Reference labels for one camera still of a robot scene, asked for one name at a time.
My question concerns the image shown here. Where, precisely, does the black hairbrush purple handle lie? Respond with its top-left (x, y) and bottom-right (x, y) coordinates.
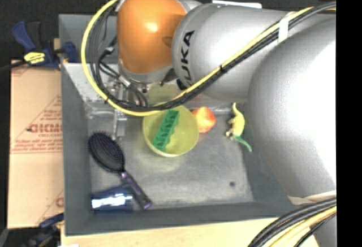
top-left (87, 132), bottom-right (154, 211)

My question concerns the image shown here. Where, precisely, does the brown cardboard board red print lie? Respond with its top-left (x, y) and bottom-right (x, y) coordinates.
top-left (6, 60), bottom-right (66, 230)

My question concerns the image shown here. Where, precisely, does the yellow-green translucent bowl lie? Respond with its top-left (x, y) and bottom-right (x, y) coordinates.
top-left (142, 104), bottom-right (200, 158)

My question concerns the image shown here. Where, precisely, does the red and yellow apple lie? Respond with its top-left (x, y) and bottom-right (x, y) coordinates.
top-left (191, 106), bottom-right (217, 134)

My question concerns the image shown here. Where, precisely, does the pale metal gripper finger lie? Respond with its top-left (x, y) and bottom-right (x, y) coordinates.
top-left (113, 109), bottom-right (127, 140)

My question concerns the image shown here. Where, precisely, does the grey metal bin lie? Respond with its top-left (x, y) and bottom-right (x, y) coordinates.
top-left (58, 14), bottom-right (296, 236)

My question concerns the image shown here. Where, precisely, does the yellow toy dinosaur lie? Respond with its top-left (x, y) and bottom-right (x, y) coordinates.
top-left (225, 102), bottom-right (253, 153)

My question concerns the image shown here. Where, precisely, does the green ridged block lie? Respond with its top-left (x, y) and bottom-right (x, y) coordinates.
top-left (152, 109), bottom-right (181, 149)

